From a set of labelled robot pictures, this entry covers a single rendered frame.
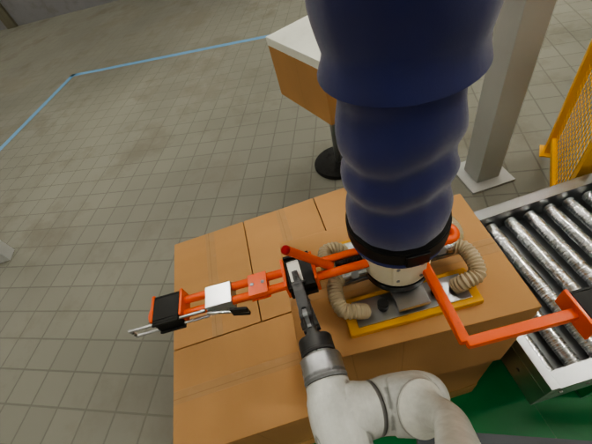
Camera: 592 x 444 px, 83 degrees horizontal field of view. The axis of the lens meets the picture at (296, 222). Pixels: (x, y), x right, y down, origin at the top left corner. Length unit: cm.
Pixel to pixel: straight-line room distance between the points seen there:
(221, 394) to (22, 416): 159
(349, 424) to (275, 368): 76
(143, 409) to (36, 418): 69
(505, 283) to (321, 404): 57
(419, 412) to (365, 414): 9
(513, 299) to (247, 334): 98
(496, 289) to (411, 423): 44
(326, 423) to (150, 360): 177
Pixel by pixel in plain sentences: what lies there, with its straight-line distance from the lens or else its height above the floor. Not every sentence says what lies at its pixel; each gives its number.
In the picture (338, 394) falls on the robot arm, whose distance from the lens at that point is 70.
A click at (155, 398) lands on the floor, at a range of 226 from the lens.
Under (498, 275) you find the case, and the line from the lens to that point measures 103.
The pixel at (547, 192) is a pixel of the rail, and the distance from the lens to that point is 182.
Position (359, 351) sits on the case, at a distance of 90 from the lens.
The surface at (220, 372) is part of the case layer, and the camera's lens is 149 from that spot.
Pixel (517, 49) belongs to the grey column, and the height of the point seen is 91.
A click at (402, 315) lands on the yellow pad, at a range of 91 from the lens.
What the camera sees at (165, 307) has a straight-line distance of 93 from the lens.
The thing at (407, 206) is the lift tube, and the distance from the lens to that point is 60.
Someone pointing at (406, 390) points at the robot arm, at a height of 115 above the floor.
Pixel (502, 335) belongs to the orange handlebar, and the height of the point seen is 113.
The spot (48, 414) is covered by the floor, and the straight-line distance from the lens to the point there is 267.
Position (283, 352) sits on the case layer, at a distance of 142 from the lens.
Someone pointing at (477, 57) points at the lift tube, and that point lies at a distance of 49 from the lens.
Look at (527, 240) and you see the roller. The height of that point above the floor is 54.
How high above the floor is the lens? 185
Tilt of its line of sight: 49 degrees down
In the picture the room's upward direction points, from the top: 19 degrees counter-clockwise
